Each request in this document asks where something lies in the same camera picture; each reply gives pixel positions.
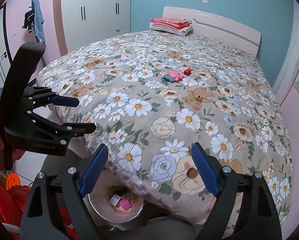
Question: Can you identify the floral bedsheet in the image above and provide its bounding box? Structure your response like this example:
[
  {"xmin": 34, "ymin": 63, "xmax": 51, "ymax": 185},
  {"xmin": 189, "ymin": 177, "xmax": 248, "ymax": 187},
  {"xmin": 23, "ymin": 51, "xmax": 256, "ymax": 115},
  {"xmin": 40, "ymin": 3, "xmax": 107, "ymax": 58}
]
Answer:
[{"xmin": 36, "ymin": 29, "xmax": 294, "ymax": 227}]

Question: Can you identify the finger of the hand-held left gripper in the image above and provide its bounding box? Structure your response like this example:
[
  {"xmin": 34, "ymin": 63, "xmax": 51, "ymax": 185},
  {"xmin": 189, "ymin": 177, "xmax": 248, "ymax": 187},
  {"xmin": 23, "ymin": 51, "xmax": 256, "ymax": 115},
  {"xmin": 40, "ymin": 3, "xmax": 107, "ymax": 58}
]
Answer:
[
  {"xmin": 23, "ymin": 86, "xmax": 80, "ymax": 108},
  {"xmin": 27, "ymin": 111, "xmax": 97, "ymax": 138}
]

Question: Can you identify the orange perforated disc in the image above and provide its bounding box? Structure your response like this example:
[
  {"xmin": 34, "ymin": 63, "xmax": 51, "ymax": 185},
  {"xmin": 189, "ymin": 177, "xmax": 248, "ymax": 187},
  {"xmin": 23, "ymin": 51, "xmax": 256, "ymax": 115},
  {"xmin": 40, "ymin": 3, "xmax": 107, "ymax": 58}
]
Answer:
[{"xmin": 5, "ymin": 172, "xmax": 22, "ymax": 189}]

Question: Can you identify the pink packet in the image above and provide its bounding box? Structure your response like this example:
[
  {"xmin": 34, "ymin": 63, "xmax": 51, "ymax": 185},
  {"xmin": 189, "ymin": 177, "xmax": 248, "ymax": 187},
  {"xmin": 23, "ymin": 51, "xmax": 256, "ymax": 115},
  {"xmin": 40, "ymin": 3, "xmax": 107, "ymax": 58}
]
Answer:
[{"xmin": 169, "ymin": 71, "xmax": 185, "ymax": 82}]

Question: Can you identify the folded pink blanket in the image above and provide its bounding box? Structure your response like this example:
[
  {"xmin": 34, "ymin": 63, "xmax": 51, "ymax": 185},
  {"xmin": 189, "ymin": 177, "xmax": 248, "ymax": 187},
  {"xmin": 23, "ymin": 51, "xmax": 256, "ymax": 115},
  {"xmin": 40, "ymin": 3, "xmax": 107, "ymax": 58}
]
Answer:
[{"xmin": 151, "ymin": 17, "xmax": 191, "ymax": 30}]

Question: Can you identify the white lined waste bin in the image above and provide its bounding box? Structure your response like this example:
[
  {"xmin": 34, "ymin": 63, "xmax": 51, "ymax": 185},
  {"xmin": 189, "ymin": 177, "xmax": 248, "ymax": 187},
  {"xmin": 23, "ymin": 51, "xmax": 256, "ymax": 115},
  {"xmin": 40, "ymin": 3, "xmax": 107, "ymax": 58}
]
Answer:
[{"xmin": 85, "ymin": 171, "xmax": 145, "ymax": 225}]

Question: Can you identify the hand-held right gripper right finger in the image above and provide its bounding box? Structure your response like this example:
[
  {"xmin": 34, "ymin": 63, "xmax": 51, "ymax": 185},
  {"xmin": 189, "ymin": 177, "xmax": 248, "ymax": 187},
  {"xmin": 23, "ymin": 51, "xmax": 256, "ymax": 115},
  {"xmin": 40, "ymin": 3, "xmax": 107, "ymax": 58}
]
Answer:
[{"xmin": 191, "ymin": 142, "xmax": 282, "ymax": 240}]

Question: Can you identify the white wardrobe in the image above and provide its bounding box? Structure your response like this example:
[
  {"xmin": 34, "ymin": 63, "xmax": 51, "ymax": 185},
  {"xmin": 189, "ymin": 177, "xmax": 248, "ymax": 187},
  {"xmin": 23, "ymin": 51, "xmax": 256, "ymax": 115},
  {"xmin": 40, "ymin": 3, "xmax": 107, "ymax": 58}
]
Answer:
[{"xmin": 60, "ymin": 0, "xmax": 132, "ymax": 57}]

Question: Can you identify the hanging blue garment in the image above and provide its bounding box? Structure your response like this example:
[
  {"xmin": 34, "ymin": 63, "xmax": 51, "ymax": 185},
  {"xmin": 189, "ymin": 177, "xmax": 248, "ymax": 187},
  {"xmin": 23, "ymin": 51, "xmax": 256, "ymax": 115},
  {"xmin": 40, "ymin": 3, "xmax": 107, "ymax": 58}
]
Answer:
[{"xmin": 30, "ymin": 0, "xmax": 46, "ymax": 43}]

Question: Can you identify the cream bed headboard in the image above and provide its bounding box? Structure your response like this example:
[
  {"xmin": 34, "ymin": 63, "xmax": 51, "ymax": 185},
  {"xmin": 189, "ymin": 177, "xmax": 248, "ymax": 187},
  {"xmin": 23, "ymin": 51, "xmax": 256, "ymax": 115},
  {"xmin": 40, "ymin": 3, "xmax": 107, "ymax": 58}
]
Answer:
[{"xmin": 162, "ymin": 6, "xmax": 262, "ymax": 56}]

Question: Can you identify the red plastic bag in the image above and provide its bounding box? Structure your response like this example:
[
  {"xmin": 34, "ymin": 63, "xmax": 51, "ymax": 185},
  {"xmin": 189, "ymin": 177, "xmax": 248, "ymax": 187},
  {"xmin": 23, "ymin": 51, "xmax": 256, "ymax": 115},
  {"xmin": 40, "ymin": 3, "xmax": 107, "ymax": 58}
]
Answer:
[{"xmin": 0, "ymin": 179, "xmax": 72, "ymax": 240}]

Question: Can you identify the bright pink wrapper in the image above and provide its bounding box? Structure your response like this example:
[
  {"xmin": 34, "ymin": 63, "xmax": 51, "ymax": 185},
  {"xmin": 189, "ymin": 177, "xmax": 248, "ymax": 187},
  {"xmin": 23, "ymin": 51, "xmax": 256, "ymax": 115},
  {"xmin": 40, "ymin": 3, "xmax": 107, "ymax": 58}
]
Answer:
[{"xmin": 119, "ymin": 199, "xmax": 133, "ymax": 211}]

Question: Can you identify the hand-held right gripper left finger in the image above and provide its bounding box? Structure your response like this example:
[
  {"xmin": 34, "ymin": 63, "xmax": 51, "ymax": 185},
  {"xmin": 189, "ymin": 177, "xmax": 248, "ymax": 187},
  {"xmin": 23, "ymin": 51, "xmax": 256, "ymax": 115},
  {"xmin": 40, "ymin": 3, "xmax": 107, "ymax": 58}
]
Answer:
[{"xmin": 21, "ymin": 144, "xmax": 109, "ymax": 240}]

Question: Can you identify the small white box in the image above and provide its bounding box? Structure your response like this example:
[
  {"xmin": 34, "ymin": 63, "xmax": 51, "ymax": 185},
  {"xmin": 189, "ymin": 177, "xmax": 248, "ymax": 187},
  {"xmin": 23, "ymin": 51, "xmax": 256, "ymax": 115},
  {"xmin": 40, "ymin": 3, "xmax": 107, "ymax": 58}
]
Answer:
[{"xmin": 110, "ymin": 193, "xmax": 121, "ymax": 207}]

